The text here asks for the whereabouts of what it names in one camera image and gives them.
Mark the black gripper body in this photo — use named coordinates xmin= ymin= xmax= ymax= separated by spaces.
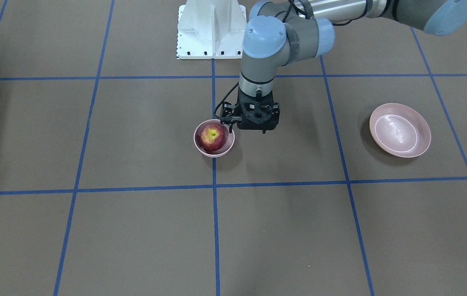
xmin=237 ymin=90 xmax=280 ymax=133

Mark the pink bowl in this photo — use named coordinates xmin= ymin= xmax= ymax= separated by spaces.
xmin=193 ymin=119 xmax=235 ymax=158

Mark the red apple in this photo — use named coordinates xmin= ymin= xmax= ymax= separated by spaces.
xmin=199 ymin=123 xmax=227 ymax=152

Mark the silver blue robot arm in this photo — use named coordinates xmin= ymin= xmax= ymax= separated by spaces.
xmin=221 ymin=0 xmax=467 ymax=132

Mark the pink plate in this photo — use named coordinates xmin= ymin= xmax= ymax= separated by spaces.
xmin=369 ymin=103 xmax=432 ymax=159

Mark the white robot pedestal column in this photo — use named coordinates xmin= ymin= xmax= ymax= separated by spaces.
xmin=176 ymin=0 xmax=248 ymax=60

